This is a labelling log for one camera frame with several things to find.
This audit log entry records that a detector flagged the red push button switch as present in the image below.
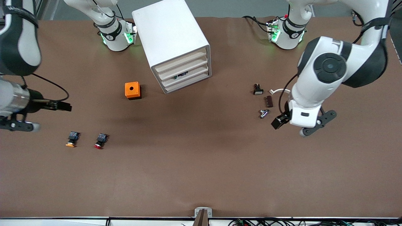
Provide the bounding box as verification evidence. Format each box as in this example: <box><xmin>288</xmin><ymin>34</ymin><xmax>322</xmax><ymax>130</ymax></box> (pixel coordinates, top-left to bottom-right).
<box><xmin>94</xmin><ymin>133</ymin><xmax>109</xmax><ymax>149</ymax></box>

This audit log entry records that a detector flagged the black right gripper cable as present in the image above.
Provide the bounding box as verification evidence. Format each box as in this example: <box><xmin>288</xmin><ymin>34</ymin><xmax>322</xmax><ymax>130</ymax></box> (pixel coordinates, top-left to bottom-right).
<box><xmin>20</xmin><ymin>73</ymin><xmax>69</xmax><ymax>102</ymax></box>

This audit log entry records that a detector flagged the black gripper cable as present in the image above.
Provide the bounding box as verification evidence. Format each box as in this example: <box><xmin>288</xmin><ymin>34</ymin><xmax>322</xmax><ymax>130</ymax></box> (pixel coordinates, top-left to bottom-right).
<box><xmin>278</xmin><ymin>73</ymin><xmax>299</xmax><ymax>119</ymax></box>
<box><xmin>20</xmin><ymin>73</ymin><xmax>69</xmax><ymax>102</ymax></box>

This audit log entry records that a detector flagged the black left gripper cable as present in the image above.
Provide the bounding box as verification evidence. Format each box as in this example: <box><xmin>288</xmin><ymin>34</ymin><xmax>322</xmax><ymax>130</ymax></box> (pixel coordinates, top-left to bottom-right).
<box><xmin>278</xmin><ymin>73</ymin><xmax>299</xmax><ymax>119</ymax></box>

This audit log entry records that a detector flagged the yellow push button switch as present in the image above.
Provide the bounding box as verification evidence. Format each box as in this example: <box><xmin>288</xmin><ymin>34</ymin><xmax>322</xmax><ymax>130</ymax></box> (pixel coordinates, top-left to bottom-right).
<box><xmin>65</xmin><ymin>132</ymin><xmax>80</xmax><ymax>148</ymax></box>

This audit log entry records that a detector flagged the orange button enclosure box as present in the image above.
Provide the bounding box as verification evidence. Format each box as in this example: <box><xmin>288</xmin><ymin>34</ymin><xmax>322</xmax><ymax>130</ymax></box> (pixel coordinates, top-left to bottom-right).
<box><xmin>125</xmin><ymin>82</ymin><xmax>142</xmax><ymax>100</ymax></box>

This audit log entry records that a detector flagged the black left arm base cable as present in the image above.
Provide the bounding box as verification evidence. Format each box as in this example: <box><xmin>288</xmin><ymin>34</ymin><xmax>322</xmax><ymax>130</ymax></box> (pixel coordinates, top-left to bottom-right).
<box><xmin>242</xmin><ymin>15</ymin><xmax>271</xmax><ymax>33</ymax></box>

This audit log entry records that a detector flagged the black arm base cable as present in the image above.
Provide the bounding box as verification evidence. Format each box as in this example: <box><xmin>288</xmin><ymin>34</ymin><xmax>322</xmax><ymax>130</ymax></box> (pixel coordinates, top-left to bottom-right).
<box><xmin>94</xmin><ymin>0</ymin><xmax>124</xmax><ymax>20</ymax></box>
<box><xmin>242</xmin><ymin>15</ymin><xmax>271</xmax><ymax>33</ymax></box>

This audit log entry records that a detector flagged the black right arm base cable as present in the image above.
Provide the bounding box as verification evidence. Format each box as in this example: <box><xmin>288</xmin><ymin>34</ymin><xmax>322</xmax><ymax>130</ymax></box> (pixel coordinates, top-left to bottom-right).
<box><xmin>94</xmin><ymin>0</ymin><xmax>124</xmax><ymax>20</ymax></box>

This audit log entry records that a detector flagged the grey metal table bracket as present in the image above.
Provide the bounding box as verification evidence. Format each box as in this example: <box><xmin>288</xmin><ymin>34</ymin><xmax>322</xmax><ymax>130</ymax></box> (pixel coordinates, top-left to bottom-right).
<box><xmin>193</xmin><ymin>207</ymin><xmax>213</xmax><ymax>226</ymax></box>

